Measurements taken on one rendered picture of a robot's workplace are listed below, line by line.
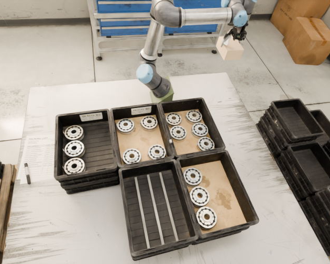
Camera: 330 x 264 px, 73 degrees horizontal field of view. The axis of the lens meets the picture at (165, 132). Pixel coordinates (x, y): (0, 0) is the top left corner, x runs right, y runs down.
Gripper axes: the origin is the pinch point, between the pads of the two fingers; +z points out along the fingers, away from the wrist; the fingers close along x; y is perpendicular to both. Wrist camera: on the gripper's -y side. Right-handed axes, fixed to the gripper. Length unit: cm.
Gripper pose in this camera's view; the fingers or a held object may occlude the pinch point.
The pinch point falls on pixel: (230, 45)
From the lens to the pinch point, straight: 169.7
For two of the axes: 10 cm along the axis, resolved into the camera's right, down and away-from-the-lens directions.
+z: -1.0, 5.7, 8.2
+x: 9.7, -1.2, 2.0
